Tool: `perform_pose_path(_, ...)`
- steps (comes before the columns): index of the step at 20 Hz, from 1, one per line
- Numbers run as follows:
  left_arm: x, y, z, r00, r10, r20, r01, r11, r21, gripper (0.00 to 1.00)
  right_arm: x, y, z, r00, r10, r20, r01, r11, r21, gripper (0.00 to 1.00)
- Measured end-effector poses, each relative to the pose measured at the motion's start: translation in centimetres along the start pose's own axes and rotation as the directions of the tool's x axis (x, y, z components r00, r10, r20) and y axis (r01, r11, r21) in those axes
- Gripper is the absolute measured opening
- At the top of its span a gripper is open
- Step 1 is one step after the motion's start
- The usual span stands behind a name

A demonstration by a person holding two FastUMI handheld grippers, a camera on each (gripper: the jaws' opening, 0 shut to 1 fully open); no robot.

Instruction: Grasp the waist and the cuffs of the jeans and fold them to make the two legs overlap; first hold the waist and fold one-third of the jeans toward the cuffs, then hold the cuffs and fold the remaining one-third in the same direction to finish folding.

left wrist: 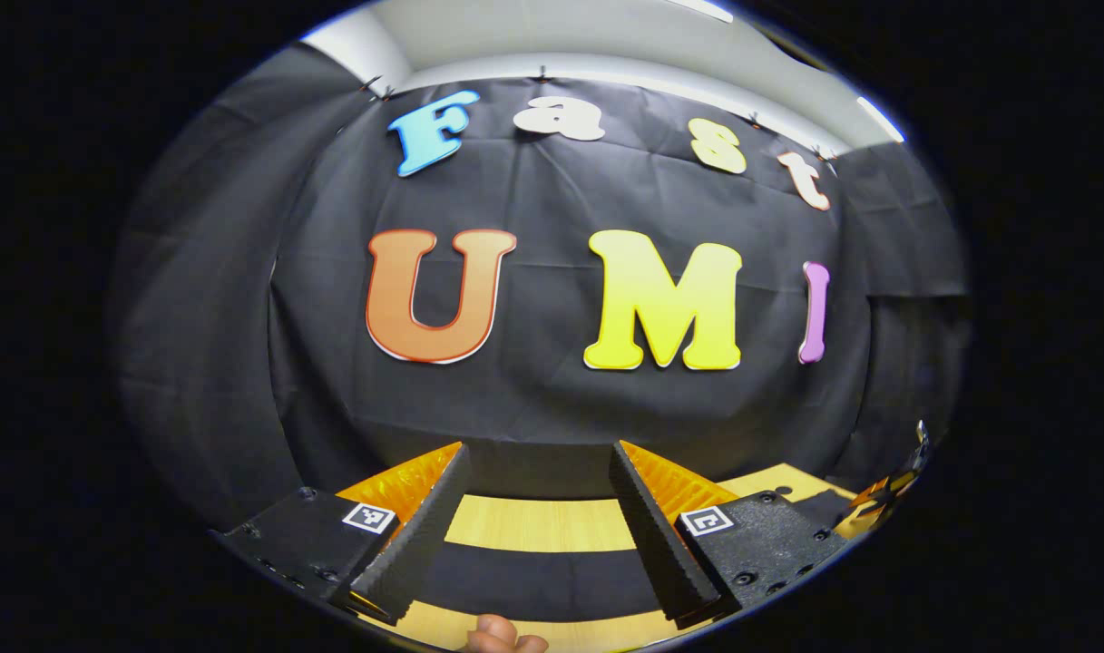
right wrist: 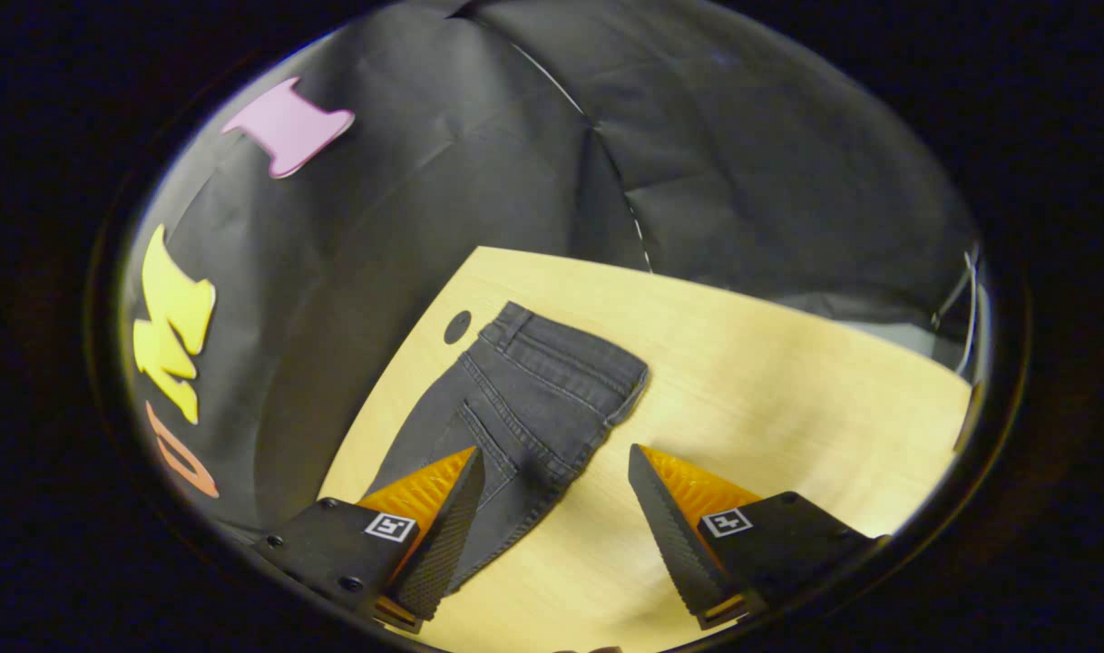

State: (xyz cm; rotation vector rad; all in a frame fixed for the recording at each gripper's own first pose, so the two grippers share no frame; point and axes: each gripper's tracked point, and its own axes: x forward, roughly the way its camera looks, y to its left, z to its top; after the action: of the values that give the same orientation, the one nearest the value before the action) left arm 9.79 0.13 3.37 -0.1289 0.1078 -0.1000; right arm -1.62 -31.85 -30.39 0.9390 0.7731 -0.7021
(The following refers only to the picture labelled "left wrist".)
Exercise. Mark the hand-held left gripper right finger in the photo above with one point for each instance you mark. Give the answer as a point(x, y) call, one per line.
point(660, 544)

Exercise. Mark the ceiling light panel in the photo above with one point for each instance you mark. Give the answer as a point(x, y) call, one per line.
point(701, 9)
point(881, 118)

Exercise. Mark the black backdrop cloth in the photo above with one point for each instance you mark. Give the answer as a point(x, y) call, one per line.
point(552, 408)

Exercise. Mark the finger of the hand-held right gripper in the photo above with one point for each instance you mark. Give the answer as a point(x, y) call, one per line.
point(896, 485)

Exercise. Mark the dark grey jeans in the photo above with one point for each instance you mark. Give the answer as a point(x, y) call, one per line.
point(533, 580)

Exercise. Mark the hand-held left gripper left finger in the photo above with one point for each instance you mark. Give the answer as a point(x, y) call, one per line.
point(420, 544)

